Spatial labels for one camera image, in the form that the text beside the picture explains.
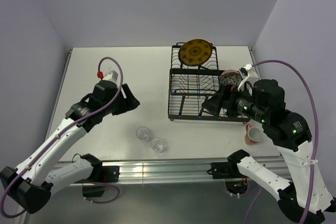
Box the yellow patterned plate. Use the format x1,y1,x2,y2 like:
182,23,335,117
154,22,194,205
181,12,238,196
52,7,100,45
178,39,213,67

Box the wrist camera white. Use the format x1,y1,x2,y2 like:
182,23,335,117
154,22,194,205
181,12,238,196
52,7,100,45
238,64,259,91
97,70,118,82

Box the black wire dish rack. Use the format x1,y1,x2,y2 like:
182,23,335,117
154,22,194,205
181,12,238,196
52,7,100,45
167,42,249,124

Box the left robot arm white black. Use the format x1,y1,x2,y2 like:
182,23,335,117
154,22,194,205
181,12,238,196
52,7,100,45
1,80,140,218

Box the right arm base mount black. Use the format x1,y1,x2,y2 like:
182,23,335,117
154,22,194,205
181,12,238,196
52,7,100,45
207,162,241,179

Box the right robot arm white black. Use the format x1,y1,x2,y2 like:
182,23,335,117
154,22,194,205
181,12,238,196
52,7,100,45
202,79,335,223

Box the pink white mug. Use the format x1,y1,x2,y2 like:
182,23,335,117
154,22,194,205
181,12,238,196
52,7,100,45
244,123,264,145

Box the floral patterned bowl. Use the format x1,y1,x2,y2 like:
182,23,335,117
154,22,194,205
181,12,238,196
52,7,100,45
219,70,242,86

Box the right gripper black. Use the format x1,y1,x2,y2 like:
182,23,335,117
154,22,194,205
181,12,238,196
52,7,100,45
201,81,266,121

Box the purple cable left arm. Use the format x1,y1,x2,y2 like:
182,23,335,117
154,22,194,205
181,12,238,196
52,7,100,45
0,57,124,218

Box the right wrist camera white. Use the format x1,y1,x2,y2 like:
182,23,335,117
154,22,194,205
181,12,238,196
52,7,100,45
238,64,259,91

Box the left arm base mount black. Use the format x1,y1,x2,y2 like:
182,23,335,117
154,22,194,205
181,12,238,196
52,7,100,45
78,166,120,204

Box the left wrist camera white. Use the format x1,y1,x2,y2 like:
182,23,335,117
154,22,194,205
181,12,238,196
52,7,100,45
97,70,118,82

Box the clear glass cup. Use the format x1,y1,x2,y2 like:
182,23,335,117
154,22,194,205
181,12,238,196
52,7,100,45
150,137,166,153
136,126,151,143

